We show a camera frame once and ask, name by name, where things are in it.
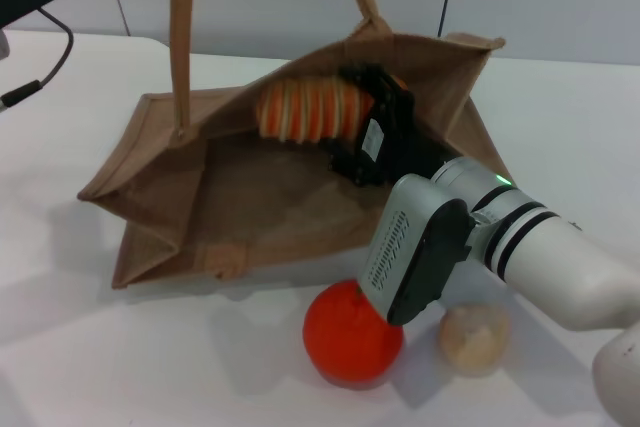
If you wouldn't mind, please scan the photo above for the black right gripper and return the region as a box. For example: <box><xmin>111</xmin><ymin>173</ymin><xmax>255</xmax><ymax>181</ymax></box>
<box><xmin>327</xmin><ymin>64</ymin><xmax>454</xmax><ymax>187</ymax></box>

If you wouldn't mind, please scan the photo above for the orange toy fruit with stem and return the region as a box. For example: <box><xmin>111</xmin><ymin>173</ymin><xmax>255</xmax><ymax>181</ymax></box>
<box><xmin>302</xmin><ymin>280</ymin><xmax>405</xmax><ymax>391</ymax></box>

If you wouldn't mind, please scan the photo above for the beige round bun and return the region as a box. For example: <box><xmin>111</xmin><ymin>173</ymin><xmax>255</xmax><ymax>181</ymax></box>
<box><xmin>438</xmin><ymin>304</ymin><xmax>511</xmax><ymax>377</ymax></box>

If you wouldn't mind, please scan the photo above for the brown woven jute handbag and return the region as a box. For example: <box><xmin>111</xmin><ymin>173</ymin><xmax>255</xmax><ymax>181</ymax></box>
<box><xmin>77</xmin><ymin>0</ymin><xmax>507</xmax><ymax>293</ymax></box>

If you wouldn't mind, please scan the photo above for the grey black wrist camera box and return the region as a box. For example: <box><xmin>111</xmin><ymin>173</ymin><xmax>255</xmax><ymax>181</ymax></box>
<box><xmin>357</xmin><ymin>174</ymin><xmax>476</xmax><ymax>327</ymax></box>

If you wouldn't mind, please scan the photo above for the orange striped toy bread loaf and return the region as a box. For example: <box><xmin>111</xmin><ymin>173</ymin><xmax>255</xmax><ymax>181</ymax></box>
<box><xmin>256</xmin><ymin>74</ymin><xmax>407</xmax><ymax>144</ymax></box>

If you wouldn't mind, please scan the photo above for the black cable with plug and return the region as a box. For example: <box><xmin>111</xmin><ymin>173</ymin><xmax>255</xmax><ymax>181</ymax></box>
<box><xmin>0</xmin><ymin>6</ymin><xmax>75</xmax><ymax>113</ymax></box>

